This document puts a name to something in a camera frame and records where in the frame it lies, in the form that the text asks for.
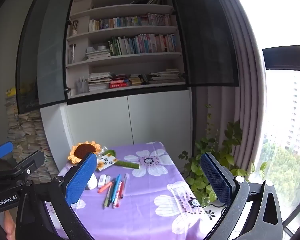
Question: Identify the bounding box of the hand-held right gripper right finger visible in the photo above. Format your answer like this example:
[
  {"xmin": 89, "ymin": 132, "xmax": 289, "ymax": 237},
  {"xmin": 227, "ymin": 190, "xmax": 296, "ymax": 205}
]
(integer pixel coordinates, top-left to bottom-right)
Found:
[{"xmin": 200, "ymin": 152, "xmax": 283, "ymax": 240}]

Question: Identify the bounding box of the row of upright books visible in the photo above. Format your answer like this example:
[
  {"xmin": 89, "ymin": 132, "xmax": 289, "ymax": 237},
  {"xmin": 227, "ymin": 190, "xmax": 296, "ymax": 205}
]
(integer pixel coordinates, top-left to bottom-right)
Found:
[
  {"xmin": 88, "ymin": 13, "xmax": 171, "ymax": 32},
  {"xmin": 108, "ymin": 33, "xmax": 177, "ymax": 56}
]

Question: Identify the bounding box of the white correction tape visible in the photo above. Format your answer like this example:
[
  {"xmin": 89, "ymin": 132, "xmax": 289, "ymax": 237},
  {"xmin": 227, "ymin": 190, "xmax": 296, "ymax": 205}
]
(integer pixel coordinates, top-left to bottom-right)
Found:
[{"xmin": 97, "ymin": 174, "xmax": 107, "ymax": 189}]

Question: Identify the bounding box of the stack of red books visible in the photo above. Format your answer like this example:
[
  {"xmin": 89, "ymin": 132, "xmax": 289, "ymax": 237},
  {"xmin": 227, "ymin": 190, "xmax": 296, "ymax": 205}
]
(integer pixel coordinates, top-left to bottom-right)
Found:
[{"xmin": 109, "ymin": 79, "xmax": 130, "ymax": 89}]

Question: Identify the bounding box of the stack of white booklets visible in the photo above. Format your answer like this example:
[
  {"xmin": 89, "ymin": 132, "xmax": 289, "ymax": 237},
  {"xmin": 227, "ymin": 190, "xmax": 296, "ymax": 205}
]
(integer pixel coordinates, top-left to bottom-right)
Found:
[{"xmin": 86, "ymin": 49, "xmax": 112, "ymax": 60}]

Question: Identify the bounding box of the clear capped patterned pen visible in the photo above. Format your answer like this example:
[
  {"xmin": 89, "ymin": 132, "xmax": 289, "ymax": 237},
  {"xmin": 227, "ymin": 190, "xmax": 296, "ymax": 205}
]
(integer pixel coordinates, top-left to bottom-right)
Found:
[{"xmin": 112, "ymin": 180, "xmax": 123, "ymax": 209}]

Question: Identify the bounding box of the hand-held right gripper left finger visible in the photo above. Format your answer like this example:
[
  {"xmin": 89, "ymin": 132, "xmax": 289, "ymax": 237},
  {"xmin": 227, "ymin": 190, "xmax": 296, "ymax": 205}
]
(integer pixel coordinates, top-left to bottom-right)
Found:
[{"xmin": 15, "ymin": 152, "xmax": 98, "ymax": 240}]

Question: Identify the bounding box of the cup with brushes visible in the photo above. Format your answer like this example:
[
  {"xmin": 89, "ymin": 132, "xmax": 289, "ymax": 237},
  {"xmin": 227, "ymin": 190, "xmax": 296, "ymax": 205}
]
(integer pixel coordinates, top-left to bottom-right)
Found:
[{"xmin": 69, "ymin": 20, "xmax": 79, "ymax": 37}]

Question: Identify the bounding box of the light green highlighter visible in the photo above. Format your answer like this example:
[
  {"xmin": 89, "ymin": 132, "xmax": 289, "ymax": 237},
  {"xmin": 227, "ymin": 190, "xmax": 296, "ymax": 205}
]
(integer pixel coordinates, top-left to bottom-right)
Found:
[{"xmin": 103, "ymin": 184, "xmax": 114, "ymax": 209}]

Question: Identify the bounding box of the orange highlighter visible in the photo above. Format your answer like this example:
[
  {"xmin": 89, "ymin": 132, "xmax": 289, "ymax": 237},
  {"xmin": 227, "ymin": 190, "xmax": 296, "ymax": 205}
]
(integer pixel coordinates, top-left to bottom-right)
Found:
[{"xmin": 98, "ymin": 182, "xmax": 113, "ymax": 194}]

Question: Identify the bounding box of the grey curtain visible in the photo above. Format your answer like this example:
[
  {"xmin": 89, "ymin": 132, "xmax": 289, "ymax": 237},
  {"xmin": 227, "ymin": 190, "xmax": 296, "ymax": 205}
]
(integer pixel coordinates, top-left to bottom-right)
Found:
[{"xmin": 207, "ymin": 0, "xmax": 267, "ymax": 180}]

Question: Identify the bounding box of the frosted translucent pen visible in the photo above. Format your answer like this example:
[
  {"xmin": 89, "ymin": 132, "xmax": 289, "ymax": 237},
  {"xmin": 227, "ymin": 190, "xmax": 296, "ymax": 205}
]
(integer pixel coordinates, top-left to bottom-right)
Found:
[{"xmin": 120, "ymin": 173, "xmax": 129, "ymax": 199}]

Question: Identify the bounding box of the stack of flat books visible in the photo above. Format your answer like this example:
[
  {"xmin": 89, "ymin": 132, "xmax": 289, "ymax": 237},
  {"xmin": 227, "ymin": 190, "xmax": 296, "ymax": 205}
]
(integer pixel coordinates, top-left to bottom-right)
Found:
[{"xmin": 87, "ymin": 72, "xmax": 113, "ymax": 92}]

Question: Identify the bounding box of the white bookcase cabinet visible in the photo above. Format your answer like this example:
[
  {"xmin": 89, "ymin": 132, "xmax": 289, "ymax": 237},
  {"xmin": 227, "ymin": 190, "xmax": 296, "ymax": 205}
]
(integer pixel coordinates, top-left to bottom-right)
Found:
[{"xmin": 40, "ymin": 0, "xmax": 193, "ymax": 170}]

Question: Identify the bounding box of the small printed card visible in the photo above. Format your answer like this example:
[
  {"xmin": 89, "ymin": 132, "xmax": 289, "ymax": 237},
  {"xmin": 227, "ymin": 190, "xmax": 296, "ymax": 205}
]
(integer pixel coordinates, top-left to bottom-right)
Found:
[{"xmin": 99, "ymin": 155, "xmax": 118, "ymax": 167}]

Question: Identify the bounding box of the small stack of dark books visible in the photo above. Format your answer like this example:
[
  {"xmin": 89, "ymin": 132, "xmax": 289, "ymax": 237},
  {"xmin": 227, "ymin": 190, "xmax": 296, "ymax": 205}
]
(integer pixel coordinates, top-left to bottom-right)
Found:
[{"xmin": 129, "ymin": 74, "xmax": 150, "ymax": 86}]

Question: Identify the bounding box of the purple floral tablecloth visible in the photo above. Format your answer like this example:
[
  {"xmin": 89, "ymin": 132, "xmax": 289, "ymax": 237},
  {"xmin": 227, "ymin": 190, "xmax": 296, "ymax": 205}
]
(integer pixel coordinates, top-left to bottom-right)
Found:
[{"xmin": 44, "ymin": 141, "xmax": 225, "ymax": 240}]

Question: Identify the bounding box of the dark glass cabinet door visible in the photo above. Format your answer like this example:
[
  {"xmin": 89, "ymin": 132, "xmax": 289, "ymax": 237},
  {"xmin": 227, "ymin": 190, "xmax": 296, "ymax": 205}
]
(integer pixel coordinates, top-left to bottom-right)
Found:
[
  {"xmin": 15, "ymin": 0, "xmax": 79, "ymax": 115},
  {"xmin": 166, "ymin": 0, "xmax": 240, "ymax": 87}
]

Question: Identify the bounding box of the wide stack of flat magazines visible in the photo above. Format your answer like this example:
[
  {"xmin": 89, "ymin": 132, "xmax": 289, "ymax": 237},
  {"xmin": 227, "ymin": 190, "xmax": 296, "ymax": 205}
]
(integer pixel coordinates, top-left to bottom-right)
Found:
[{"xmin": 149, "ymin": 69, "xmax": 182, "ymax": 84}]

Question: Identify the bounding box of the green potted plant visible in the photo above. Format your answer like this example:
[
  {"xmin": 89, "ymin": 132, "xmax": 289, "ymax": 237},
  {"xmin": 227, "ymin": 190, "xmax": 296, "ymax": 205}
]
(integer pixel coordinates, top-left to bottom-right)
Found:
[{"xmin": 179, "ymin": 104, "xmax": 268, "ymax": 208}]

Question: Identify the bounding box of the tall pile of papers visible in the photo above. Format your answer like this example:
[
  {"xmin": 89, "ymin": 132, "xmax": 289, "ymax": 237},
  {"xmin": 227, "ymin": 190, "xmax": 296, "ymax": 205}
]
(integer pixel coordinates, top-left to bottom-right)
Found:
[{"xmin": 4, "ymin": 96, "xmax": 59, "ymax": 180}]

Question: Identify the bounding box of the green crochet stem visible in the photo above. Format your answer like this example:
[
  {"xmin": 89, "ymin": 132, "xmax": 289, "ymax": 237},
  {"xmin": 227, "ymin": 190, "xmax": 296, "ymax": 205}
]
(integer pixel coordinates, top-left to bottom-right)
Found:
[{"xmin": 104, "ymin": 149, "xmax": 140, "ymax": 169}]

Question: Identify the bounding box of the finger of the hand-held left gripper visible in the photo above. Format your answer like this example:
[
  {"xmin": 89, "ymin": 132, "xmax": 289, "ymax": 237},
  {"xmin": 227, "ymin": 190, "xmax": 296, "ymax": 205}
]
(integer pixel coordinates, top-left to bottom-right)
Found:
[
  {"xmin": 14, "ymin": 151, "xmax": 45, "ymax": 175},
  {"xmin": 0, "ymin": 141, "xmax": 14, "ymax": 161}
]

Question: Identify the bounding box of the black window frame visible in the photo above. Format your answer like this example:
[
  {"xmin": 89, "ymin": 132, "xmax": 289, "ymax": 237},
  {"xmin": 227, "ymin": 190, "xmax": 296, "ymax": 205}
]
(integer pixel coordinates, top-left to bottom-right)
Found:
[{"xmin": 262, "ymin": 45, "xmax": 300, "ymax": 236}]

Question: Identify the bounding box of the clear bottle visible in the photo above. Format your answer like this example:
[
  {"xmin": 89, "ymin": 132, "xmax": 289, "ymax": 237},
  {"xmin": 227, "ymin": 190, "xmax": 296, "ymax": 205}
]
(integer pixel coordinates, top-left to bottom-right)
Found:
[{"xmin": 68, "ymin": 44, "xmax": 77, "ymax": 64}]

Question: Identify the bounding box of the grey felt pen holder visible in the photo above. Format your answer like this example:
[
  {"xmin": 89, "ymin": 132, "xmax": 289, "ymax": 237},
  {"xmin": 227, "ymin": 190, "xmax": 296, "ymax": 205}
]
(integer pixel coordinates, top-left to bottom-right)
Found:
[{"xmin": 86, "ymin": 171, "xmax": 98, "ymax": 190}]

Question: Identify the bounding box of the person's left hand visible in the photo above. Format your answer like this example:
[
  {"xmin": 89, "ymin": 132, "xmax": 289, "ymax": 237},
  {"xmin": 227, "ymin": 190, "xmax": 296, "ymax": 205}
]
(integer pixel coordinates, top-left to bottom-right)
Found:
[{"xmin": 3, "ymin": 211, "xmax": 16, "ymax": 240}]

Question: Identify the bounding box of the blue pen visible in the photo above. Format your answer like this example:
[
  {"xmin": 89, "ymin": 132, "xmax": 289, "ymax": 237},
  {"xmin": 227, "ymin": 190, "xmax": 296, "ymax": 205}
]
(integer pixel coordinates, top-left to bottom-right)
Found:
[{"xmin": 109, "ymin": 174, "xmax": 122, "ymax": 203}]

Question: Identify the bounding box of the crochet sunflower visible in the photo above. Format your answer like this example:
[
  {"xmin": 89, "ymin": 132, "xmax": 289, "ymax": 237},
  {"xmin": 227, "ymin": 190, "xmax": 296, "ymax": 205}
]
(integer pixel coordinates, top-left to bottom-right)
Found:
[{"xmin": 67, "ymin": 141, "xmax": 105, "ymax": 171}]

